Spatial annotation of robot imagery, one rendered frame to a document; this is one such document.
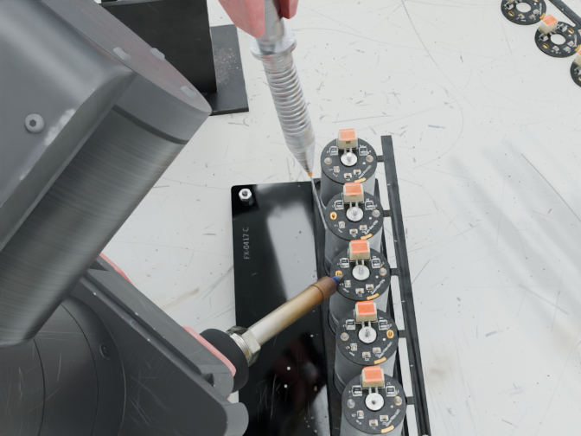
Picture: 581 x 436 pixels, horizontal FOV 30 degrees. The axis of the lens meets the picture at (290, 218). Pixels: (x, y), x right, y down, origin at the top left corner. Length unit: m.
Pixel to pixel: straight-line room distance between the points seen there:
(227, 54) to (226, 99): 0.03
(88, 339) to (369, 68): 0.34
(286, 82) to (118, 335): 0.12
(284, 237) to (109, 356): 0.24
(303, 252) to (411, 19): 0.16
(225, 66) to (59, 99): 0.41
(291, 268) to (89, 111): 0.33
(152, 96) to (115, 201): 0.02
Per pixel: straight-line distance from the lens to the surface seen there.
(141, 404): 0.29
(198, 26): 0.53
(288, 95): 0.38
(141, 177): 0.20
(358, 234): 0.45
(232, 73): 0.58
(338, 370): 0.45
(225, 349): 0.38
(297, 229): 0.51
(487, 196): 0.54
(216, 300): 0.51
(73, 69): 0.17
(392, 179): 0.47
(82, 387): 0.27
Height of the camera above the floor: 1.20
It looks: 59 degrees down
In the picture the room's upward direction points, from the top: 2 degrees counter-clockwise
